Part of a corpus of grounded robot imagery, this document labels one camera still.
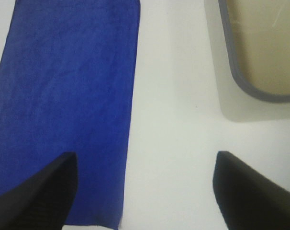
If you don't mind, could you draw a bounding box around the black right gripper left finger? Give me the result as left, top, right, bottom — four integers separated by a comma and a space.
0, 152, 78, 230

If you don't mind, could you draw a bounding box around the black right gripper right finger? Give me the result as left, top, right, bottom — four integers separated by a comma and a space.
212, 151, 290, 230

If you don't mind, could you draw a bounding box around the blue microfibre towel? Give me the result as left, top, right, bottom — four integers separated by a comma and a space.
0, 0, 140, 230

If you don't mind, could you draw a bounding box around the beige bin with grey rim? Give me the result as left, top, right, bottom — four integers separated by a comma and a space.
204, 0, 290, 122

